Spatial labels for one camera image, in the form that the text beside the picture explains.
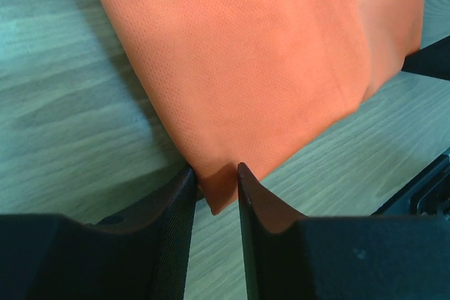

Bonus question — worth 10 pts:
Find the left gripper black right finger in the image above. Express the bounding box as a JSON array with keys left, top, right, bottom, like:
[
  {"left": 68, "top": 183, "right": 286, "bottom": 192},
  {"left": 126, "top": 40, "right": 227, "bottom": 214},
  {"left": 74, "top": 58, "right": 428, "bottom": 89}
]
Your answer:
[{"left": 238, "top": 164, "right": 449, "bottom": 299}]

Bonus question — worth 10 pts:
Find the orange t-shirt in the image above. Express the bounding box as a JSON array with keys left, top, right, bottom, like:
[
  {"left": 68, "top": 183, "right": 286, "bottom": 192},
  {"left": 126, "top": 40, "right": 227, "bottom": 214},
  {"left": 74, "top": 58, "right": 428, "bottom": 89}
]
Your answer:
[{"left": 101, "top": 0, "right": 424, "bottom": 214}]

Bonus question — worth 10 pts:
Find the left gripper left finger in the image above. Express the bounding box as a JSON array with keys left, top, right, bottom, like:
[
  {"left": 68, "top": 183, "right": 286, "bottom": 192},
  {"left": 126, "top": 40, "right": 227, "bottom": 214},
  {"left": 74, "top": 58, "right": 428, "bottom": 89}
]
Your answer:
[{"left": 1, "top": 167, "right": 196, "bottom": 299}]

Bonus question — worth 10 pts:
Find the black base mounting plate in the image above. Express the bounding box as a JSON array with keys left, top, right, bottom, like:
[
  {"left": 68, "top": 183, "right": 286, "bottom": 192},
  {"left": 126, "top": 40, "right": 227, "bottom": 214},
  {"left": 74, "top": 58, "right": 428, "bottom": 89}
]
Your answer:
[{"left": 373, "top": 154, "right": 449, "bottom": 219}]

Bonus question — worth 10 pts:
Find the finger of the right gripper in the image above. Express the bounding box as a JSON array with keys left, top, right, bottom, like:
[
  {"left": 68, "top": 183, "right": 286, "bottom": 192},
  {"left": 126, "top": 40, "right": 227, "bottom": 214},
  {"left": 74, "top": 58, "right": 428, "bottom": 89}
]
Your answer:
[{"left": 401, "top": 36, "right": 450, "bottom": 81}]

